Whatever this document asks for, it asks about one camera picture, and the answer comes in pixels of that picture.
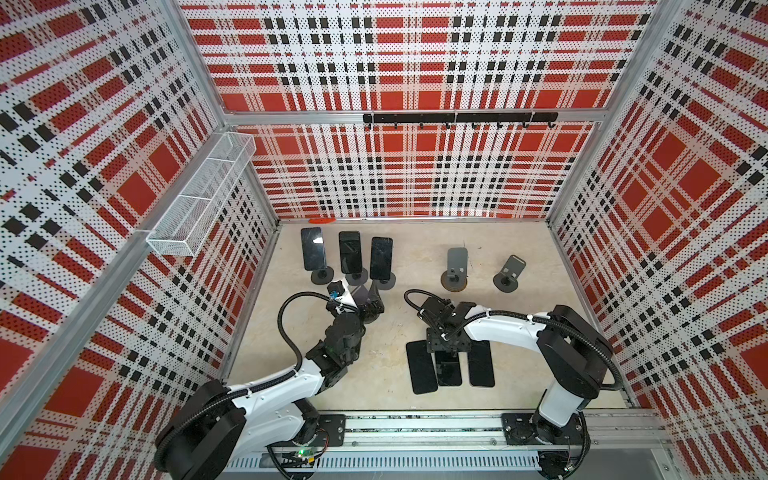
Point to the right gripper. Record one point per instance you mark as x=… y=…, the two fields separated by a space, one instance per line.
x=432 y=337

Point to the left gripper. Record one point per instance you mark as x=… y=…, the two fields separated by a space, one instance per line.
x=370 y=312

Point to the black phone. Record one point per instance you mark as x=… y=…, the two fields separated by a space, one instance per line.
x=350 y=252
x=313 y=249
x=448 y=369
x=421 y=368
x=381 y=259
x=480 y=365

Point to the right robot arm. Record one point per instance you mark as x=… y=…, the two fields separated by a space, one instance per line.
x=580 y=359

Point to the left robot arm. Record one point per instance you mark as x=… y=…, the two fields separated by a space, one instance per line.
x=221 y=421

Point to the front grey phone stand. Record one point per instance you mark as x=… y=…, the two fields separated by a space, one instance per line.
x=363 y=296

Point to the stand far left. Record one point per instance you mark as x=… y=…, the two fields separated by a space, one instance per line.
x=322 y=276

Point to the brown base phone stand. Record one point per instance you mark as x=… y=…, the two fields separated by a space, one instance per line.
x=455 y=277

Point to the far right phone stand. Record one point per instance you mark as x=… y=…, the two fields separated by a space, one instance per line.
x=507 y=279

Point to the red marker at wall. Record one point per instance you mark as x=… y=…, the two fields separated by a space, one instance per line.
x=322 y=221

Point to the white wire mesh basket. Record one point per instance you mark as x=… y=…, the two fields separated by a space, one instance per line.
x=185 y=225

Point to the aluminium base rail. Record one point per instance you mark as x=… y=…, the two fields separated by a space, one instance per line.
x=465 y=444

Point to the black hook rail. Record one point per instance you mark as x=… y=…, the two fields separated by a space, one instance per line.
x=523 y=118

